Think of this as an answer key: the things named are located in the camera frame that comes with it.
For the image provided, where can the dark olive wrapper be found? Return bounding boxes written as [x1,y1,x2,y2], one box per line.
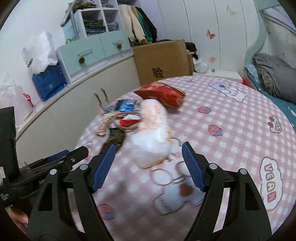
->
[99,128,126,154]

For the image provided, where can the white pink plastic bag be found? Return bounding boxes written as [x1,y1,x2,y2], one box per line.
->
[130,99,171,169]

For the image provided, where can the striped candy wrapper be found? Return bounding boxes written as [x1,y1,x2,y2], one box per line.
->
[96,113,114,136]

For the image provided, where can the red white snack wrapper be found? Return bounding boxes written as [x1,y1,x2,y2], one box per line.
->
[118,114,140,128]

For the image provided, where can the blue cookie wrapper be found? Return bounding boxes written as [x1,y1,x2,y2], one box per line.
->
[102,99,137,113]

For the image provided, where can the red snack bag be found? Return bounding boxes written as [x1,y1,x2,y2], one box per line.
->
[134,81,186,108]

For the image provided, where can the person's left hand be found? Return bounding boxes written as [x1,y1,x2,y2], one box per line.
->
[7,206,29,234]

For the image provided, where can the white low cabinet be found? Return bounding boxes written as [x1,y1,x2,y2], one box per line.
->
[16,54,140,167]

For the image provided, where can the round table pink checkered cloth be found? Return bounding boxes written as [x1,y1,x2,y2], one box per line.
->
[67,75,296,241]

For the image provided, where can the blue fabric bag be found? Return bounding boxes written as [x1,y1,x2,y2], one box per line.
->
[32,63,67,101]

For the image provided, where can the white red plastic bag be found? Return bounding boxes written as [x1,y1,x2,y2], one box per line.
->
[1,73,34,128]

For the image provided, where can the teal drawer unit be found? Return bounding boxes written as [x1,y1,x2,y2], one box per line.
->
[56,30,132,83]

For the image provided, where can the white low platform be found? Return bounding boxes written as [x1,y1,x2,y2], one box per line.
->
[193,69,243,83]

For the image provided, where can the white paper shopping bag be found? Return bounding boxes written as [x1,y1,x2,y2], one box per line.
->
[21,31,58,75]

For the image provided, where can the white plastic bag on floor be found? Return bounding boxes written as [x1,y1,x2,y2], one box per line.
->
[193,57,209,74]

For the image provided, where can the brown cardboard box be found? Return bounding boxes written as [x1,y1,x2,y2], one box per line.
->
[133,40,193,85]

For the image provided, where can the grey folded duvet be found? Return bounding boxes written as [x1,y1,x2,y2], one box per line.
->
[253,53,295,104]

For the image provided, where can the grey metal handrail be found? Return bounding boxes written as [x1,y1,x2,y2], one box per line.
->
[60,0,78,27]

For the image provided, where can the white wardrobe with butterflies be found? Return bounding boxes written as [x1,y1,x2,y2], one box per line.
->
[158,0,259,74]

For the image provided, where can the hanging jackets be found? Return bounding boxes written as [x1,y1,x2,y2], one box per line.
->
[118,4,158,46]

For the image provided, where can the teal bunk bed frame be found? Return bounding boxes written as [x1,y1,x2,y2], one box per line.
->
[244,0,296,70]

